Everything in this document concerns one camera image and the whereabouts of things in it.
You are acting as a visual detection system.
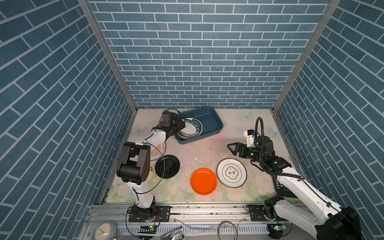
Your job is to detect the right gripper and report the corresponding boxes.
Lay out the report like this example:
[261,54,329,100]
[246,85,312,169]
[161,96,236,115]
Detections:
[227,141,265,165]

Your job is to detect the Hao Wei green plate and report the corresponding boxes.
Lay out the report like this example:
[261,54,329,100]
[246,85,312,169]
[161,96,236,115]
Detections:
[178,118,203,140]

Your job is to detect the white plate quatrefoil pattern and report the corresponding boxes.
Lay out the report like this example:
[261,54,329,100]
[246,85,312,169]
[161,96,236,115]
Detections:
[216,159,247,188]

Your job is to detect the cream plate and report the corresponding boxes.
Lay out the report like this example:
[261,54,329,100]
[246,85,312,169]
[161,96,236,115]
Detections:
[147,164,156,184]

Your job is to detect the white plate orange sunburst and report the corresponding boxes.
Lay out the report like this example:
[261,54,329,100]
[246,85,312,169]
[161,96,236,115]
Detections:
[150,143,167,161]

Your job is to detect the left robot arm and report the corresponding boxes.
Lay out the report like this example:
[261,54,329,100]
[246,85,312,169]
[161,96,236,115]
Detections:
[116,108,186,210]

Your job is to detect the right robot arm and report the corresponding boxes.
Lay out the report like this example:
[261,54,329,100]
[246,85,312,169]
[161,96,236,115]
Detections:
[227,135,364,240]

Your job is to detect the teal plastic bin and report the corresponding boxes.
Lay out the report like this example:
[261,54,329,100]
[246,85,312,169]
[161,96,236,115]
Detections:
[174,107,224,144]

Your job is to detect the black plate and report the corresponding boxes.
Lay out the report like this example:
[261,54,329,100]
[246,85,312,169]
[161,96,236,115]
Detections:
[155,155,180,179]

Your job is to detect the black calculator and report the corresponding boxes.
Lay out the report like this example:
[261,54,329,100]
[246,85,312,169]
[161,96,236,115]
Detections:
[274,180,297,198]

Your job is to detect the metal binder clip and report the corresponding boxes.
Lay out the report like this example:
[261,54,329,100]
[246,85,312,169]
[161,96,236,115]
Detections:
[161,227,184,240]

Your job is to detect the white analog clock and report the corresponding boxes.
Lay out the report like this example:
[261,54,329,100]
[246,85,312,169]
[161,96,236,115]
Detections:
[93,222,117,240]

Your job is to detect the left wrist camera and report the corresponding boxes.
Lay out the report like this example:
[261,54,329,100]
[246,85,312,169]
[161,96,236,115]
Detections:
[162,108,180,116]

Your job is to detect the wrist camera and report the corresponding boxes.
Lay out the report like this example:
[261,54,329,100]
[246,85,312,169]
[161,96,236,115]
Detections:
[244,130,255,148]
[162,108,180,116]

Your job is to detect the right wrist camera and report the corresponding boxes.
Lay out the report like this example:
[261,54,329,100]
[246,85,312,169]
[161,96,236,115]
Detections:
[244,130,255,148]

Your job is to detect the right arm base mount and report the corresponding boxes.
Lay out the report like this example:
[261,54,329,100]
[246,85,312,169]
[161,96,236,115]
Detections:
[246,204,285,222]

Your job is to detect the looped grey cable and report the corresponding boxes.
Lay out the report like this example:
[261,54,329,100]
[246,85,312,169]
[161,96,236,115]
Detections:
[217,220,239,240]

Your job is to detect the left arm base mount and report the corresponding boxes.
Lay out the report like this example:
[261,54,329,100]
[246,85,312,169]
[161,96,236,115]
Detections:
[128,206,171,223]

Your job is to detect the aluminium rail frame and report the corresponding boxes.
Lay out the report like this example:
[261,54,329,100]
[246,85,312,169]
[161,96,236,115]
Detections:
[79,203,315,240]

